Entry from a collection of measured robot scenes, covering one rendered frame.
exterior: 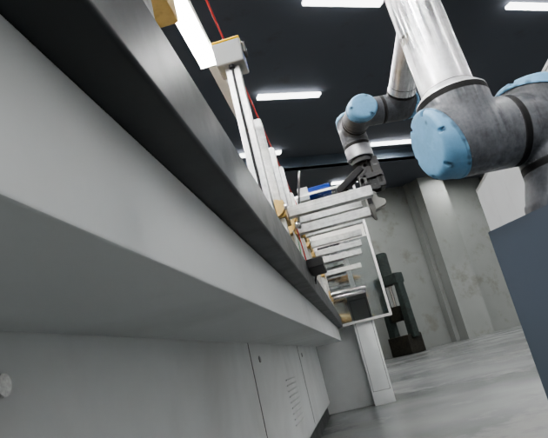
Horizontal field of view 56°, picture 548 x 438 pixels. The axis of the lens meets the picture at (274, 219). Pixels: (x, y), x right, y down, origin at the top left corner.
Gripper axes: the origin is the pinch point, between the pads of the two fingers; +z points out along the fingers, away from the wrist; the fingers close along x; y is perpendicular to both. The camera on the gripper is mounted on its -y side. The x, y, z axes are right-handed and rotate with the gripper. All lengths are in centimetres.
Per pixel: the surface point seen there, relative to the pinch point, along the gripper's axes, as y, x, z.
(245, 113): -26, -57, -20
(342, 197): -8.9, -26.6, -1.5
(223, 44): -27, -59, -38
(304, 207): -20.0, -26.6, -2.0
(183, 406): -48, -76, 41
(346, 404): -41, 263, 76
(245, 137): -28, -57, -14
